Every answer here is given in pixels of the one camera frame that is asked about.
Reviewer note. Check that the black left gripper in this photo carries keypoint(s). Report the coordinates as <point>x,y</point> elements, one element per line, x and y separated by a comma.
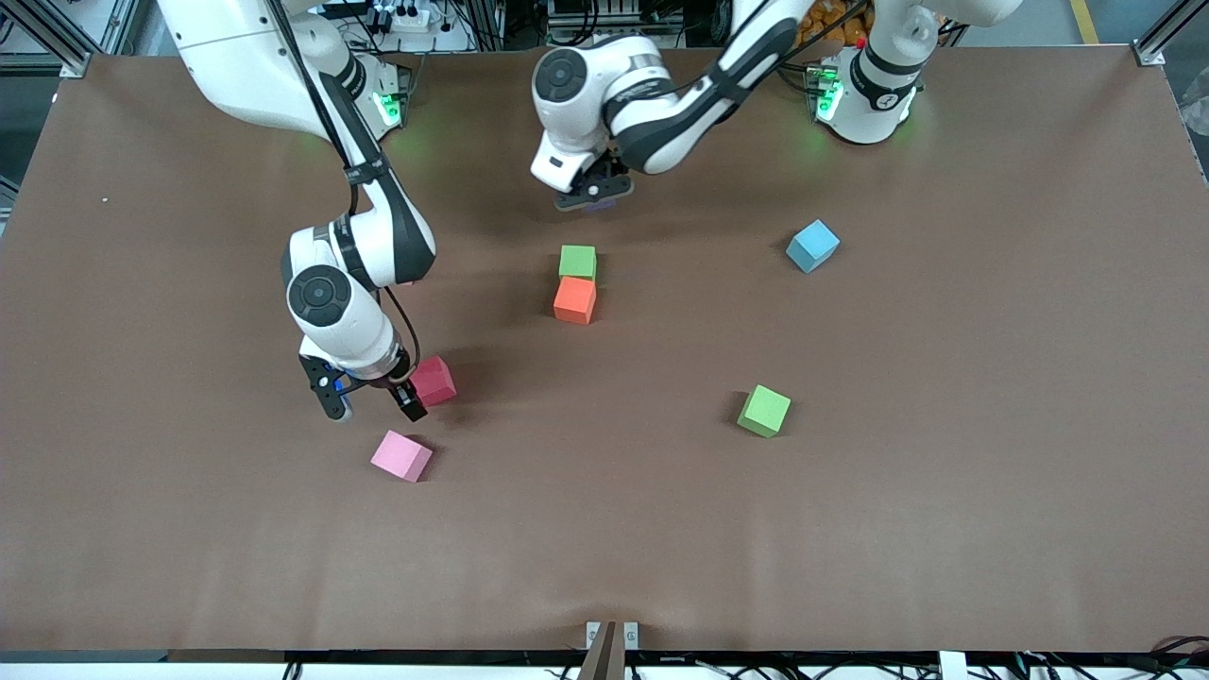
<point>605,177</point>

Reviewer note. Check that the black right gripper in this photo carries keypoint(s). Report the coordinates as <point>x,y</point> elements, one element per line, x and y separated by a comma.
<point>398,382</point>

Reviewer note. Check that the red foam cube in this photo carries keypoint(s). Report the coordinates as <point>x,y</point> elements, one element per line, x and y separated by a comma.
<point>437,380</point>

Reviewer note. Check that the purple foam cube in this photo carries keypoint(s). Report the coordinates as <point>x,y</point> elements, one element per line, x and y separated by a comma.
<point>597,207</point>

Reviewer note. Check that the green foam cube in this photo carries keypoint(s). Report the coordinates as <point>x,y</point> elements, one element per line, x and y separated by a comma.
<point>577,262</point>
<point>763,412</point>

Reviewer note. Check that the orange foam cube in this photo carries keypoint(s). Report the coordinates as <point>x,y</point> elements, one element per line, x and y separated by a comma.
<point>574,302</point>

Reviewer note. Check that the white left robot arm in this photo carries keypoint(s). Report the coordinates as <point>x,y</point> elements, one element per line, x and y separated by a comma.
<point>604,85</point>

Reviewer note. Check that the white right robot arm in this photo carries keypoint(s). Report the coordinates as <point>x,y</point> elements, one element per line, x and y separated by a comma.
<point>331,297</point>

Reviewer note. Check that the pink foam cube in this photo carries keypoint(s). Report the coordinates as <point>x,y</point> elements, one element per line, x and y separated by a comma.
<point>399,456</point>

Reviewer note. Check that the silver equipment rack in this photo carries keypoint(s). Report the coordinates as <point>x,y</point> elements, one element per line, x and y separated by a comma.
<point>604,14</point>

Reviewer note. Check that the light blue foam cube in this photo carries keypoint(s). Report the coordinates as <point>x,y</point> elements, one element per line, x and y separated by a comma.
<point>810,246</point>

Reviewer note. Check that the white power strip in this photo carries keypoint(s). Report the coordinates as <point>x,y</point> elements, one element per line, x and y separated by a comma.
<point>416,21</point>

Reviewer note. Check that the bag of orange items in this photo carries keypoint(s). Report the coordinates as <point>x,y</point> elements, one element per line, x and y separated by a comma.
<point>836,24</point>

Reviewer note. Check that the brown table cover sheet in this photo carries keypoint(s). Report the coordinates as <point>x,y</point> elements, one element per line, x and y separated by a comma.
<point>661,519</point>

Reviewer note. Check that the white label tag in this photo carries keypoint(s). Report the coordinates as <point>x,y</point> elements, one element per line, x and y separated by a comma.
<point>953,666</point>

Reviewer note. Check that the metal bracket with brown post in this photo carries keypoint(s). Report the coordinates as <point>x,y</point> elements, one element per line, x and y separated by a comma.
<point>604,656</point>

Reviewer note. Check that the aluminium frame profile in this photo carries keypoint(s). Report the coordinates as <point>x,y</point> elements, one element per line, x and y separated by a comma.
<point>57,40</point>
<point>1157,42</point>

